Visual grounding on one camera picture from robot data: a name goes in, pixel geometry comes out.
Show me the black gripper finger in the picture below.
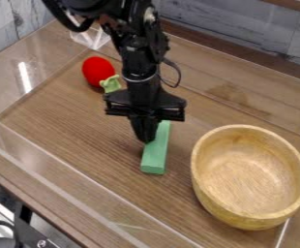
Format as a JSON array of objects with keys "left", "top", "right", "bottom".
[
  {"left": 130, "top": 115, "right": 147, "bottom": 142},
  {"left": 147, "top": 116, "right": 158, "bottom": 142}
]

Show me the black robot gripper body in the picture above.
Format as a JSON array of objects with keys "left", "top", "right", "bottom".
[{"left": 103, "top": 77, "right": 187, "bottom": 121}]

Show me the green rectangular block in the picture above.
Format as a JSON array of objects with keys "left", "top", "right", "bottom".
[{"left": 142, "top": 121, "right": 171, "bottom": 174}]

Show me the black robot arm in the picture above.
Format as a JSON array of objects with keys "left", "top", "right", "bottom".
[{"left": 42, "top": 0, "right": 187, "bottom": 143}]

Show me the light brown wooden bowl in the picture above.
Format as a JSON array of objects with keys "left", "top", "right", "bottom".
[{"left": 191, "top": 124, "right": 300, "bottom": 231}]

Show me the red plush strawberry toy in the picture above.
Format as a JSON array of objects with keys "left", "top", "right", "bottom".
[{"left": 82, "top": 56, "right": 122, "bottom": 93}]

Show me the clear acrylic corner bracket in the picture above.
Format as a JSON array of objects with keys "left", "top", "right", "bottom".
[{"left": 70, "top": 27, "right": 111, "bottom": 50}]

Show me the black metal table frame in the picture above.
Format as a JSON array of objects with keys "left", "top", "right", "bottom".
[{"left": 15, "top": 201, "right": 69, "bottom": 248}]

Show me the black cable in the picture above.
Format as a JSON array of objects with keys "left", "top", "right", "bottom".
[{"left": 0, "top": 218, "right": 29, "bottom": 248}]

